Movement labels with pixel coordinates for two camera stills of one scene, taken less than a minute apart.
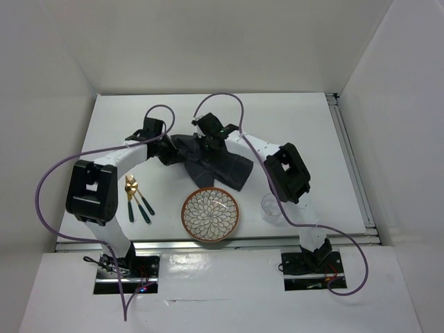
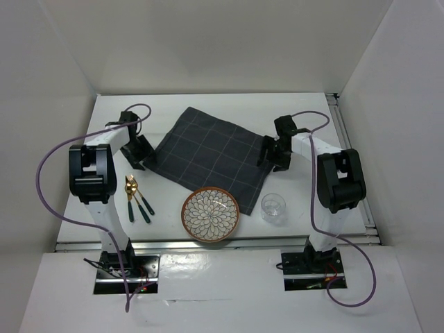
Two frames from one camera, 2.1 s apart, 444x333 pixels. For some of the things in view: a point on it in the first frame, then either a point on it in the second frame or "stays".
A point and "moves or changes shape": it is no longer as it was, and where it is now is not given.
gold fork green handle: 130,186 stays
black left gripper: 169,158 → 146,151
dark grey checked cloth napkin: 206,170 moves or changes shape
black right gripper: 201,139 → 282,164
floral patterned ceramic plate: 209,214 stays
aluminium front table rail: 100,246 stays
